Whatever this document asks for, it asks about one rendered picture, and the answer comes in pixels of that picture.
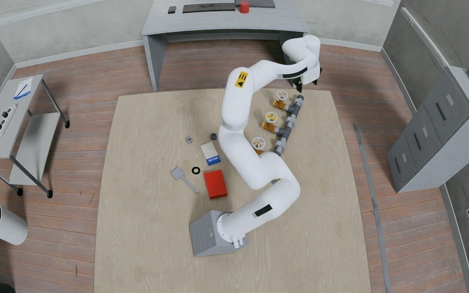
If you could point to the red rectangular block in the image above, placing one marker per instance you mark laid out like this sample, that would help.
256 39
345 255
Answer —
215 184

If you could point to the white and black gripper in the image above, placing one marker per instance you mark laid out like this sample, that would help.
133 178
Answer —
310 76

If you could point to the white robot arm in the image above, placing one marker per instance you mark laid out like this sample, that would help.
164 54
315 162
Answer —
258 170

